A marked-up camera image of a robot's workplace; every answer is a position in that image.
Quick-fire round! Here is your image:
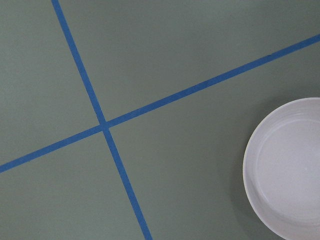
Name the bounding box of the pink plate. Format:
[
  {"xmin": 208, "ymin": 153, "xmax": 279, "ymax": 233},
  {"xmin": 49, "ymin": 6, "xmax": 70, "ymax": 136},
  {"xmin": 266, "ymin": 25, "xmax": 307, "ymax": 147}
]
[{"xmin": 242, "ymin": 97, "xmax": 320, "ymax": 240}]

